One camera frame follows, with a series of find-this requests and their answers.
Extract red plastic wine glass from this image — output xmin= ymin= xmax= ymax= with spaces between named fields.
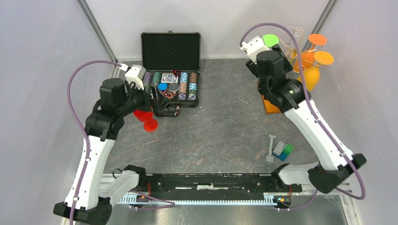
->
xmin=133 ymin=110 xmax=158 ymax=132

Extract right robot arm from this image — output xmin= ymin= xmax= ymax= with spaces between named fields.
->
xmin=245 ymin=48 xmax=367 ymax=199

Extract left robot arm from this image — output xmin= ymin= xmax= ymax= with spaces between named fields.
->
xmin=53 ymin=78 xmax=150 ymax=225

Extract wooden rack base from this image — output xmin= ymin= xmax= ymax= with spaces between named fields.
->
xmin=261 ymin=95 xmax=281 ymax=114

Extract green plastic wine glass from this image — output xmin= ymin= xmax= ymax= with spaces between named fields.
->
xmin=262 ymin=34 xmax=279 ymax=47

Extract yellow plastic wine glass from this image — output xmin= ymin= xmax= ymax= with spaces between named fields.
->
xmin=303 ymin=51 xmax=334 ymax=91

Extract orange plastic wine glass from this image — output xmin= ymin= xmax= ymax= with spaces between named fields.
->
xmin=293 ymin=34 xmax=327 ymax=73

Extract blue round chip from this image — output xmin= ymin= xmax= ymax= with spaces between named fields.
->
xmin=158 ymin=82 xmax=168 ymax=91

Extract playing card deck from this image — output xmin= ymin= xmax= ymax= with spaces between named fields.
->
xmin=161 ymin=73 xmax=178 ymax=83

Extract black poker chip case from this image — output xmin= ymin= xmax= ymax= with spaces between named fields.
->
xmin=141 ymin=32 xmax=201 ymax=117

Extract blue green building blocks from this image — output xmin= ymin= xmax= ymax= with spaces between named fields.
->
xmin=272 ymin=142 xmax=294 ymax=161

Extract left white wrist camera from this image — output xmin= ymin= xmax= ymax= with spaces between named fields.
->
xmin=119 ymin=63 xmax=146 ymax=90

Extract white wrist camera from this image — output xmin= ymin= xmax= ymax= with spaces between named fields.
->
xmin=119 ymin=63 xmax=146 ymax=90
xmin=240 ymin=36 xmax=270 ymax=64

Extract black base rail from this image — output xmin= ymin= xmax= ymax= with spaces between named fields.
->
xmin=134 ymin=173 xmax=303 ymax=201

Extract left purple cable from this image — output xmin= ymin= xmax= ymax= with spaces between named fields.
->
xmin=67 ymin=60 xmax=176 ymax=225

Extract purple cable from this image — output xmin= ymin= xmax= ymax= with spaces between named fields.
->
xmin=239 ymin=22 xmax=367 ymax=212
xmin=67 ymin=60 xmax=176 ymax=225

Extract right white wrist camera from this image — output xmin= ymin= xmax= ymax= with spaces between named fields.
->
xmin=240 ymin=36 xmax=270 ymax=64

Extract gold wire glass rack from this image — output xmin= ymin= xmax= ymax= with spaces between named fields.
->
xmin=279 ymin=34 xmax=327 ymax=73

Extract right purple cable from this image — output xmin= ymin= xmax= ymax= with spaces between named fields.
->
xmin=239 ymin=22 xmax=367 ymax=212

